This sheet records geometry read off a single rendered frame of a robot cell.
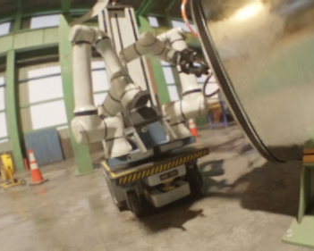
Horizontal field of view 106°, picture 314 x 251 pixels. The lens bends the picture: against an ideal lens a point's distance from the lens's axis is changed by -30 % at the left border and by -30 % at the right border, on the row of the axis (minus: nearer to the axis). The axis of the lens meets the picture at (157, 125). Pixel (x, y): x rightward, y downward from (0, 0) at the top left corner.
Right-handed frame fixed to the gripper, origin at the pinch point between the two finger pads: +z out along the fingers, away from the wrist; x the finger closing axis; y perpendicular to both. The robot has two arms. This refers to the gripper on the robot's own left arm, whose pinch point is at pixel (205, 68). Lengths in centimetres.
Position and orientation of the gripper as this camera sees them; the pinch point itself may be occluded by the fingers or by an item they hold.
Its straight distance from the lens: 83.3
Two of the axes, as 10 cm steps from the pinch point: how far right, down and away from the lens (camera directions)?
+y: -7.0, 6.0, -3.9
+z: 7.0, 4.9, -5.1
